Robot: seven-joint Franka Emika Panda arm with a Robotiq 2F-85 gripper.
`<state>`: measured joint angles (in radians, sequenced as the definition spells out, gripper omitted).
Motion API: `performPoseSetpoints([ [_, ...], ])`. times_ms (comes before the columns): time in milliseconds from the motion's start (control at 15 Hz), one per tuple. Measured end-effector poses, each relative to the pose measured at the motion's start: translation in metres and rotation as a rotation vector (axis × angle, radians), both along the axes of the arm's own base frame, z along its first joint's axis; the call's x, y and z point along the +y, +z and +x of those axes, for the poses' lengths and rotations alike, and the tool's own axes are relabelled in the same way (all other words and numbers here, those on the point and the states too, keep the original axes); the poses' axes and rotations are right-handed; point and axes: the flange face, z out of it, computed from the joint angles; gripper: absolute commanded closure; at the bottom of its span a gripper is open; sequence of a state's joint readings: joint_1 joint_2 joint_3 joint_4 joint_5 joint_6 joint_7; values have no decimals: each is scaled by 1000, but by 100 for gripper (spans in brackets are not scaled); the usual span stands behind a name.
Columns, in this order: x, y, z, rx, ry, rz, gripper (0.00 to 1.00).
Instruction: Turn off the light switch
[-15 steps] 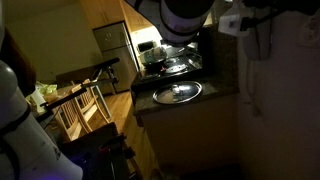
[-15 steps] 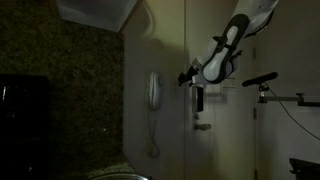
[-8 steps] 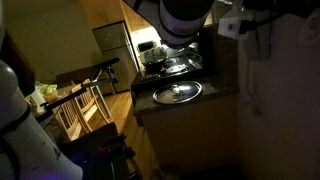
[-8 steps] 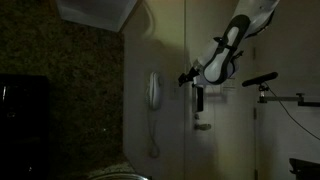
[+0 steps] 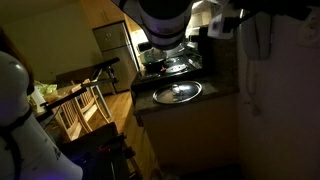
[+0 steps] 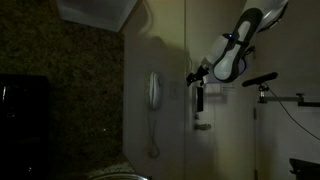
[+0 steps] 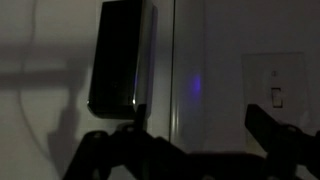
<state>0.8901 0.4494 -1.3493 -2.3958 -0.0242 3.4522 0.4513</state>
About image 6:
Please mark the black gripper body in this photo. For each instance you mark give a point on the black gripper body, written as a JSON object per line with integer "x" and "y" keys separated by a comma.
{"x": 201, "y": 73}

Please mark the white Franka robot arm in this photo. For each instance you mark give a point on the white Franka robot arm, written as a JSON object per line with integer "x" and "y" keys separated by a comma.
{"x": 230, "y": 63}

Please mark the black door keypad lock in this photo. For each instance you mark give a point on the black door keypad lock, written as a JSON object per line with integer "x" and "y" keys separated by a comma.
{"x": 199, "y": 99}

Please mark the small silver deadbolt knob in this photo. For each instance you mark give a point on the small silver deadbolt knob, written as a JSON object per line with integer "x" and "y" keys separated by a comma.
{"x": 197, "y": 116}

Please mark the metal door hinge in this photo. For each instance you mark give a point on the metal door hinge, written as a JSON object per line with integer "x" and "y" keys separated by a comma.
{"x": 255, "y": 114}
{"x": 256, "y": 175}

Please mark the white door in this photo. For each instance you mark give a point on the white door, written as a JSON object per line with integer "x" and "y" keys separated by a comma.
{"x": 233, "y": 140}

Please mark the granite topped base cabinet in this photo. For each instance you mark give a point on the granite topped base cabinet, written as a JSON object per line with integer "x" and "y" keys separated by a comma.
{"x": 110, "y": 170}

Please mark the black kitchen stove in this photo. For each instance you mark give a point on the black kitchen stove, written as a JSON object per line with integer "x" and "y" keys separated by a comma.
{"x": 20, "y": 133}

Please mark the white wall telephone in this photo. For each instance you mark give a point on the white wall telephone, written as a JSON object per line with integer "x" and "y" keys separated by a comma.
{"x": 155, "y": 90}

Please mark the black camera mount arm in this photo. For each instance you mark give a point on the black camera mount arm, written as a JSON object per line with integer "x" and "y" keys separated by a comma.
{"x": 283, "y": 98}

